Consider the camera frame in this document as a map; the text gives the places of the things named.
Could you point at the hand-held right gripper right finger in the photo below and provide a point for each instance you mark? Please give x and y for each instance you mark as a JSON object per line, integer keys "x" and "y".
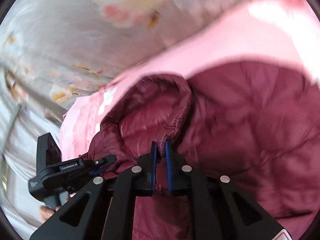
{"x": 169, "y": 160}

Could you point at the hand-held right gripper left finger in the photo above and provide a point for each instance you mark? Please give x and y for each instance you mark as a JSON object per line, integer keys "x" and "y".
{"x": 153, "y": 158}

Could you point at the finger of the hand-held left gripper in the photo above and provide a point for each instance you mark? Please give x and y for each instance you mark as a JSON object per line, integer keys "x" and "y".
{"x": 106, "y": 160}

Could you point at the pink printed blanket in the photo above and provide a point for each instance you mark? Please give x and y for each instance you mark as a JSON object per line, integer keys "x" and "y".
{"x": 225, "y": 42}

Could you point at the white curtain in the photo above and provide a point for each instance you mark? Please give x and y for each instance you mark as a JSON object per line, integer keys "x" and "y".
{"x": 22, "y": 135}

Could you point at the person's left hand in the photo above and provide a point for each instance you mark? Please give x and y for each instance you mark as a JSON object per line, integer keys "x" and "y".
{"x": 48, "y": 213}

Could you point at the maroon puffer jacket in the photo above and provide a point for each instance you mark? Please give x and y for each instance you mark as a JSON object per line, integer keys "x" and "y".
{"x": 237, "y": 130}

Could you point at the grey floral blanket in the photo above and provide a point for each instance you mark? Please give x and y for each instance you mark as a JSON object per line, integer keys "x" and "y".
{"x": 75, "y": 25}

